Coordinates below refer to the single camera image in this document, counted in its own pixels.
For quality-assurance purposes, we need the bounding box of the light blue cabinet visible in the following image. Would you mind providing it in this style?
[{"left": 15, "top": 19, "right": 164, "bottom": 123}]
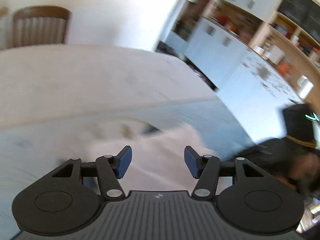
[{"left": 164, "top": 18, "right": 301, "bottom": 142}]

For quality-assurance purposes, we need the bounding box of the person's right hand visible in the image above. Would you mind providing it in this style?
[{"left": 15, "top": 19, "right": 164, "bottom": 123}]
[{"left": 275, "top": 153, "right": 319, "bottom": 196}]

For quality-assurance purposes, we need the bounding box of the black tracker camera box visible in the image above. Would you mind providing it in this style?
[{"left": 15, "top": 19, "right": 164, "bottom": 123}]
[{"left": 282, "top": 103, "right": 319, "bottom": 149}]

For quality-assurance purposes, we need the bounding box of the light blue table mat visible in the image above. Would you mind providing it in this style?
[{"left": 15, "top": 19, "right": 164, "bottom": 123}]
[{"left": 1, "top": 99, "right": 252, "bottom": 239}]

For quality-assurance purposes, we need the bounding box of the brown wooden chair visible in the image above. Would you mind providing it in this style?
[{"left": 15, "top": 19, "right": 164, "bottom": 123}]
[{"left": 12, "top": 5, "right": 72, "bottom": 48}]

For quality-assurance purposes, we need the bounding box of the wooden wall shelf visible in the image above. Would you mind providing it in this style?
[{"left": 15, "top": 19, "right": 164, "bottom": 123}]
[{"left": 172, "top": 0, "right": 320, "bottom": 100}]

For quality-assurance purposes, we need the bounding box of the white t-shirt navy collar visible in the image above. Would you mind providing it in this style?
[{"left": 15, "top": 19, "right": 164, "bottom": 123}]
[{"left": 84, "top": 124, "right": 217, "bottom": 193}]

